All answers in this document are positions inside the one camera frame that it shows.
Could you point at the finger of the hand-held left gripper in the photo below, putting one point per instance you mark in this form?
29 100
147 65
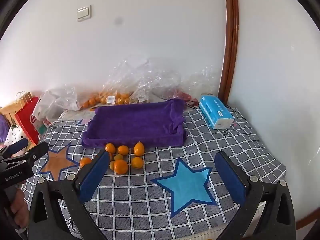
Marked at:
17 145
37 151

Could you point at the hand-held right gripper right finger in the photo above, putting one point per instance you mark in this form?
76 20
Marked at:
228 177

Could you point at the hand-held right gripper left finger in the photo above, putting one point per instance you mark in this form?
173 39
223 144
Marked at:
92 177

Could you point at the small yellow-green mandarin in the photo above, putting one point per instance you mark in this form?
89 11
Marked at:
111 165

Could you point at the large orange mandarin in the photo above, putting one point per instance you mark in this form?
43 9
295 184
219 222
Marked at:
120 166

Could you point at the purple towel covered tray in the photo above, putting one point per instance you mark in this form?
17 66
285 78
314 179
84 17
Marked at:
135 125

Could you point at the person's left hand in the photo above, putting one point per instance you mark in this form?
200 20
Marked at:
18 207

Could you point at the white spotted cushion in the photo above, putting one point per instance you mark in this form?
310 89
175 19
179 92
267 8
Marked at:
13 136

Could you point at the red paper bag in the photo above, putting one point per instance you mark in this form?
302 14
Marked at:
26 120

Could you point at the crumpled translucent plastic bag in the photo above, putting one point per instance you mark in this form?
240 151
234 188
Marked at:
62 97

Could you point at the grey checked star blanket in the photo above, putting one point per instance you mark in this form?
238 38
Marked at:
150 200

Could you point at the blue tissue pack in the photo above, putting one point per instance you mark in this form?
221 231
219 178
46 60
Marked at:
215 110

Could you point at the pile of small bagged mandarins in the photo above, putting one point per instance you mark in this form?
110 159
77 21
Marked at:
91 101

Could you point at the pile of bagged oranges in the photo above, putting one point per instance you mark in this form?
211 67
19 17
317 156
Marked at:
122 99

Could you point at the clear plastic bag white label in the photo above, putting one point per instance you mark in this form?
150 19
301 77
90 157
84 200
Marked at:
117 80

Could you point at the large clear plastic bag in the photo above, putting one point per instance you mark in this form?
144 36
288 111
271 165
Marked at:
150 80

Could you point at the brown wooden door frame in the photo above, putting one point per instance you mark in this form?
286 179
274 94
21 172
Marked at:
231 42

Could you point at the white light switch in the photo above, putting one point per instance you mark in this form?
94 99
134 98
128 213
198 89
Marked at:
83 13

